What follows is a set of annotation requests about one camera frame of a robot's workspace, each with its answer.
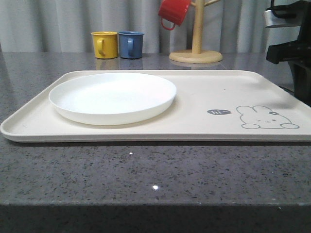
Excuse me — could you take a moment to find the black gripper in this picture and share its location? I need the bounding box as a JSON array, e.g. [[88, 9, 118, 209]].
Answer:
[[265, 38, 311, 107]]

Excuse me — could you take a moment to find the white round plate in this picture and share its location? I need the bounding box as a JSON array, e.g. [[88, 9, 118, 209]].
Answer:
[[49, 72, 177, 125]]

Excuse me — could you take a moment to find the wooden mug tree stand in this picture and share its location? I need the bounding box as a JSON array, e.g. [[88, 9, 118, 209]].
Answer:
[[169, 0, 223, 64]]

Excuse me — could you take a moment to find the red enamel mug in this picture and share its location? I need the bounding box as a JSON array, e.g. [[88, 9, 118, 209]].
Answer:
[[158, 0, 191, 31]]

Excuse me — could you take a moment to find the blue enamel mug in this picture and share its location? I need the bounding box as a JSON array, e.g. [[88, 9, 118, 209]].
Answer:
[[118, 31, 144, 59]]

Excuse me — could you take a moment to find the yellow enamel mug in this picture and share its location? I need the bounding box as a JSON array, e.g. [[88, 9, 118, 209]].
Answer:
[[91, 31, 119, 59]]

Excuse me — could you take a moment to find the cream rabbit serving tray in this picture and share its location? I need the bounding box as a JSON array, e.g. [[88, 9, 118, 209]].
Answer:
[[0, 70, 311, 142]]

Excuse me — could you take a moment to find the grey curtain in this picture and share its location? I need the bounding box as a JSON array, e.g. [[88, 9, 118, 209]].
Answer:
[[0, 0, 299, 53]]

